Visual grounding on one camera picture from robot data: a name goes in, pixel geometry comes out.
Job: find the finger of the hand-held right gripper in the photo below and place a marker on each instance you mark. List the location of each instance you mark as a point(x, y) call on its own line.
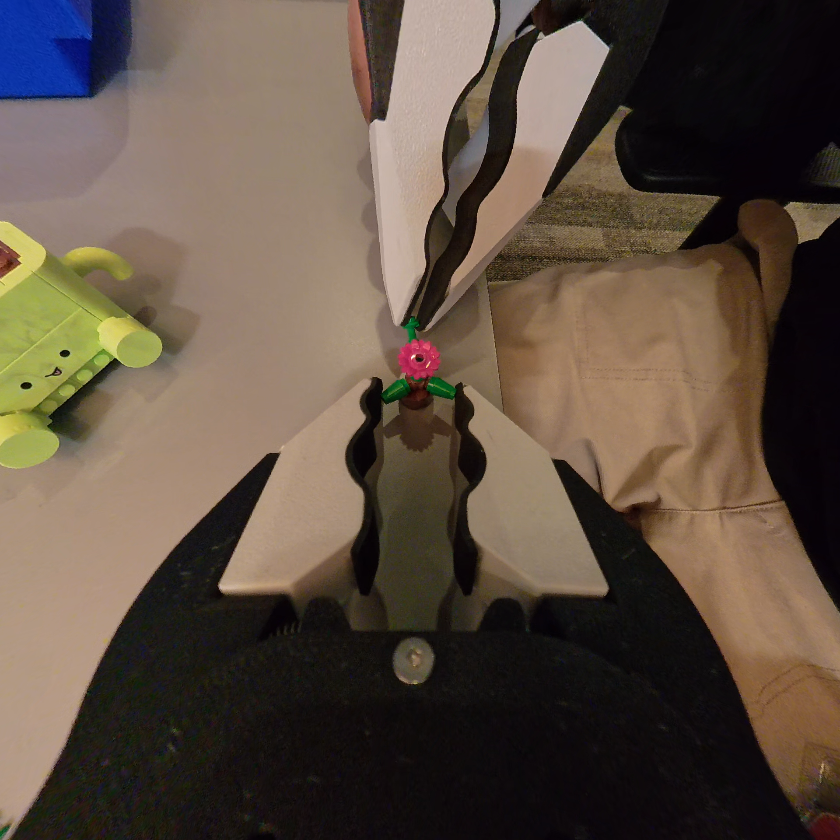
point(413, 164)
point(538, 131)

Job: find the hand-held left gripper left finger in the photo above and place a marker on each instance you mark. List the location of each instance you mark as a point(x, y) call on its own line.
point(295, 525)

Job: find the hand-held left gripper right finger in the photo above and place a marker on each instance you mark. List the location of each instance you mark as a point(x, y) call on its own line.
point(531, 525)

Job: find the small green toy stem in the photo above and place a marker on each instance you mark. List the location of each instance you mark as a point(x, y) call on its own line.
point(411, 326)

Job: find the pink toy brick flower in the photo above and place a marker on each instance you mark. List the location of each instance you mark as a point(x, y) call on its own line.
point(418, 358)

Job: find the person's right hand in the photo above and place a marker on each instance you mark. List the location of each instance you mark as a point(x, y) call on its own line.
point(358, 59)

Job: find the black office chair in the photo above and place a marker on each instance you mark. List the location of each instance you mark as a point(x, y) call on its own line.
point(689, 164)

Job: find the lime green toy brick pot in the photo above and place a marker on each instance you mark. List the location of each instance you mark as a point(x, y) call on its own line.
point(46, 315)

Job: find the labelled blue plastic bin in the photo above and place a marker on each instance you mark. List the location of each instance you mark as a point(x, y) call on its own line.
point(46, 46)

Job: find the clear bag of toy pieces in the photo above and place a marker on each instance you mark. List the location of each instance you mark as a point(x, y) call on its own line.
point(817, 794)

